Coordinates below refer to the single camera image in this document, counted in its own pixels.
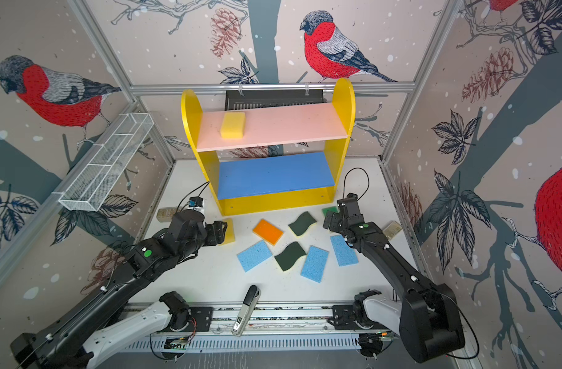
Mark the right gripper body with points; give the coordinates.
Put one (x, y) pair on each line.
(336, 225)

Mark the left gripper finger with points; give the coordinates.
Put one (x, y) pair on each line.
(217, 239)
(220, 226)

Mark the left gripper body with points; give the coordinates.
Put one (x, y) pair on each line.
(193, 247)

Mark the green yellow sponge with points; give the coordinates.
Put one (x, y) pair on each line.
(330, 210)

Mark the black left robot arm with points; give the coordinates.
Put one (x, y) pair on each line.
(83, 339)

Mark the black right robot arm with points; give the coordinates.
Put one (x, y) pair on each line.
(426, 318)

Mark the blue lower shelf board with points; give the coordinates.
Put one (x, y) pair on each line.
(264, 176)

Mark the pink upper shelf board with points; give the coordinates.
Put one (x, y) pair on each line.
(273, 126)

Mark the seasoning jar left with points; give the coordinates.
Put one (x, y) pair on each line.
(165, 215)

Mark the seasoning jar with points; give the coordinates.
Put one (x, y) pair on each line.
(165, 215)
(392, 229)

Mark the dark green wavy sponge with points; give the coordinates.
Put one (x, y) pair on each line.
(289, 256)
(301, 225)

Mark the light blue sponge right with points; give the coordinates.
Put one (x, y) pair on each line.
(345, 256)

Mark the light blue sponge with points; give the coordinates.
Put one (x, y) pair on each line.
(314, 266)
(254, 256)
(345, 256)

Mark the light blue sponge left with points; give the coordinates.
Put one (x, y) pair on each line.
(254, 256)

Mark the seasoning jar right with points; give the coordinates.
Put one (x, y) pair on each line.
(392, 229)

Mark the orange sponge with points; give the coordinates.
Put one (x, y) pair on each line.
(268, 232)

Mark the light blue sponge middle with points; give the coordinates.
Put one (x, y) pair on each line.
(314, 266)

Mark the black silver handheld tool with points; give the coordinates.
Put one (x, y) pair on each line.
(246, 310)

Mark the black vent panel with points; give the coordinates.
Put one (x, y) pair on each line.
(258, 99)

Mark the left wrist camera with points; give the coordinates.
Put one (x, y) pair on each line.
(196, 203)

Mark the yellow shelf frame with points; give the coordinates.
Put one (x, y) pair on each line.
(335, 150)

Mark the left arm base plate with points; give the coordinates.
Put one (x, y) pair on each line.
(192, 319)

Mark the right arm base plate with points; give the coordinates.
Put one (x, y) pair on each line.
(343, 318)

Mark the perforated aluminium rail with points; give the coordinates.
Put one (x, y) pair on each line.
(251, 343)

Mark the white wire mesh basket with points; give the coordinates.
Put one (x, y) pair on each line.
(110, 157)

